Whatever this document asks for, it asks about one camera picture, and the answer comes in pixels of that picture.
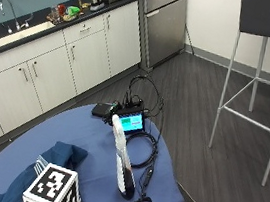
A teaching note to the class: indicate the small device with lit screen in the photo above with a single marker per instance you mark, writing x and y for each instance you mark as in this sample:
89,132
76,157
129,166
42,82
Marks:
132,123

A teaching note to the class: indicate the white marker cube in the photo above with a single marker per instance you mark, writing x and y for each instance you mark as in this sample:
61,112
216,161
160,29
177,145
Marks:
51,183

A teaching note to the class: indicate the stainless steel refrigerator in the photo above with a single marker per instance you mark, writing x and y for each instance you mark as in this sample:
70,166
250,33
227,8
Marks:
162,27

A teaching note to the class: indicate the white ribbed tool black end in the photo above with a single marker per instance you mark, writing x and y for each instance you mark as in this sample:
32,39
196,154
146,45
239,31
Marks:
122,160

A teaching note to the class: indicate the black box with plugs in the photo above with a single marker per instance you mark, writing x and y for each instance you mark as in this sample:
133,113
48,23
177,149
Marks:
133,105

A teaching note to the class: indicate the blue tablecloth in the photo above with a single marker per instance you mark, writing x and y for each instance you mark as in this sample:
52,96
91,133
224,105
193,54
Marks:
96,163

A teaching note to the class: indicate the small brown bottle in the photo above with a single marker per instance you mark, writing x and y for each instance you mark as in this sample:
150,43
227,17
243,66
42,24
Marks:
79,1

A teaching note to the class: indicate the tray of small items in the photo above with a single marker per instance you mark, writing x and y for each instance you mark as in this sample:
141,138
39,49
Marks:
55,18

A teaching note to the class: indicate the black kitchen countertop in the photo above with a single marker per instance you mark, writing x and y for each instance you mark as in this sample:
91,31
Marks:
51,27

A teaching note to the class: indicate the chrome kitchen faucet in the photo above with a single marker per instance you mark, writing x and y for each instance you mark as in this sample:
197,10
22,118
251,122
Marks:
12,9

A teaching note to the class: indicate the green object on counter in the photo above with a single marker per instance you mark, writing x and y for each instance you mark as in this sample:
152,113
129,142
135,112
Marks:
73,11

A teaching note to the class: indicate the chrome soap dispenser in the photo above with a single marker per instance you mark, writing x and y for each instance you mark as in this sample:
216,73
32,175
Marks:
28,22

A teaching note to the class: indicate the dark blue cloth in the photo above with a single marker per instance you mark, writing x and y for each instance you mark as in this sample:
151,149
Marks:
63,154

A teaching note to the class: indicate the white kitchen cabinets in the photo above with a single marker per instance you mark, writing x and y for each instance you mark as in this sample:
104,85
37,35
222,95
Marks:
51,75

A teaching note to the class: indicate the black power bank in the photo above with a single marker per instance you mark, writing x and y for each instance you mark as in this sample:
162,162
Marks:
101,109

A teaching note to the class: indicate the grey striped cloth piece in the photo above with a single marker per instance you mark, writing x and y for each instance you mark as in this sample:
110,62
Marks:
39,165

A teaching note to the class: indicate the white kitchen sink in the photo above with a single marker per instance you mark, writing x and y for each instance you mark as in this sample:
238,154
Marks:
19,36

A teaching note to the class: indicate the red cup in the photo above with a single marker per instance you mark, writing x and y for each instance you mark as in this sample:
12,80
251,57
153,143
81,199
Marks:
61,9

